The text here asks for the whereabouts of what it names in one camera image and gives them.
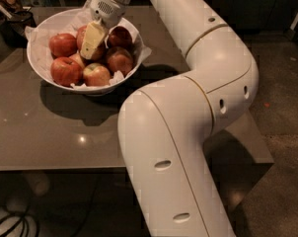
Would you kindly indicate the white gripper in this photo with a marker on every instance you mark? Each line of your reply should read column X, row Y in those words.
column 107, row 11

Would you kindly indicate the large red apple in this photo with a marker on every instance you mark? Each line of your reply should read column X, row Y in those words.
column 80, row 37

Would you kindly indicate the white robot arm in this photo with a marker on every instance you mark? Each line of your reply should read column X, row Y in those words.
column 163, row 125

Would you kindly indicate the red apple back right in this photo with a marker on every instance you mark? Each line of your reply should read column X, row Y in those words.
column 119, row 36

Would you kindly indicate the pale apple middle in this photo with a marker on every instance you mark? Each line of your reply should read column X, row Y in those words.
column 79, row 59

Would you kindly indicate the red apple far left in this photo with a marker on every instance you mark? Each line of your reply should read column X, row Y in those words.
column 62, row 45

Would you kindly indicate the yellowish red apple front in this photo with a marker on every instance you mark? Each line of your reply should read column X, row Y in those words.
column 96, row 74

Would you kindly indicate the red apple front left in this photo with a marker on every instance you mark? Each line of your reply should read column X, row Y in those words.
column 65, row 71

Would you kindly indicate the white bowl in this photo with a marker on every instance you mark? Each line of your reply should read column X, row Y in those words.
column 40, row 66

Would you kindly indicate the dark basket with items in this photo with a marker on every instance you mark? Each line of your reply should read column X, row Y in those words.
column 16, row 19

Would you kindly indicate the dark cabinet behind table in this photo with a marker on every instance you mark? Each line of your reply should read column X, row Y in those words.
column 256, row 15

